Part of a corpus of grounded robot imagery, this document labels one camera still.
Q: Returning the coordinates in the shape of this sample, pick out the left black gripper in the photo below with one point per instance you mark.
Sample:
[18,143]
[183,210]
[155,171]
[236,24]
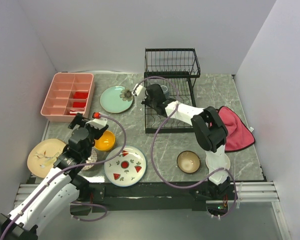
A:
[77,120]

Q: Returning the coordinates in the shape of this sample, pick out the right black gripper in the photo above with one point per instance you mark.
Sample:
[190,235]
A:
[146,102]

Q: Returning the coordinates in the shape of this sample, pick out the white grey mug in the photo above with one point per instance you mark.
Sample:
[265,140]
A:
[165,91]

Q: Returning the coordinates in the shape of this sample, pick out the clear faceted drinking glass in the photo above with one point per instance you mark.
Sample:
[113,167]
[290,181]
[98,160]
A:
[156,81]

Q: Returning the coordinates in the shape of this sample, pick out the black wire dish rack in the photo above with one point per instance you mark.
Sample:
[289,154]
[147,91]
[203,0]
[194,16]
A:
[180,66]

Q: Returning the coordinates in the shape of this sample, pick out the orange bowl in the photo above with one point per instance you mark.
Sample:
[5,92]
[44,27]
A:
[106,142]

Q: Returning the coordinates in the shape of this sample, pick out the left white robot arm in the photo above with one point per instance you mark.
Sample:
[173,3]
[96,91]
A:
[62,186]

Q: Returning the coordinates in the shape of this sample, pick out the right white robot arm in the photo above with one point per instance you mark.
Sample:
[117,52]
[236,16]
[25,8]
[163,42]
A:
[209,130]

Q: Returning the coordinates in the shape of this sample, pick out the red block in tray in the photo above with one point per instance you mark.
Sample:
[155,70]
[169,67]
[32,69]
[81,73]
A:
[77,104]
[82,95]

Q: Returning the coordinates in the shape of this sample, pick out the pink compartment organizer tray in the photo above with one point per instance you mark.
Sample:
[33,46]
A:
[57,106]

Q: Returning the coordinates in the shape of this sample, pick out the mint green flower plate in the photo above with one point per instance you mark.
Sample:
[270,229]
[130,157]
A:
[116,99]

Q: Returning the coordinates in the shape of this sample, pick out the patterned purple bowl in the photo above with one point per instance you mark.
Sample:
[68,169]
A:
[92,159]

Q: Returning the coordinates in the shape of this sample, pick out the beige bird plate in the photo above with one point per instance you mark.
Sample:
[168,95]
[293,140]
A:
[43,156]

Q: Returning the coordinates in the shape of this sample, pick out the brown glazed bowl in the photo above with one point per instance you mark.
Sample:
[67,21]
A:
[188,162]

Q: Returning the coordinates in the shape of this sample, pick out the watermelon pattern plate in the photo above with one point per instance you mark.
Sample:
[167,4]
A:
[127,168]

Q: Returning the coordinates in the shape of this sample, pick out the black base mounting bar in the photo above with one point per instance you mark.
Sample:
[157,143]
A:
[155,196]

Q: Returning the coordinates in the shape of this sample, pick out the white bowl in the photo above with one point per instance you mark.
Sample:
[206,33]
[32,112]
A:
[216,160]

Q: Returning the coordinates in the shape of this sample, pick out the pink red cloth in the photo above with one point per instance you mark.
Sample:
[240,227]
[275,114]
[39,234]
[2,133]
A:
[239,136]

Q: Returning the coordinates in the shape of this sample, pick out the aluminium rail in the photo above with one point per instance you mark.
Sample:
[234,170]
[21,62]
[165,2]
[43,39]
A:
[247,192]

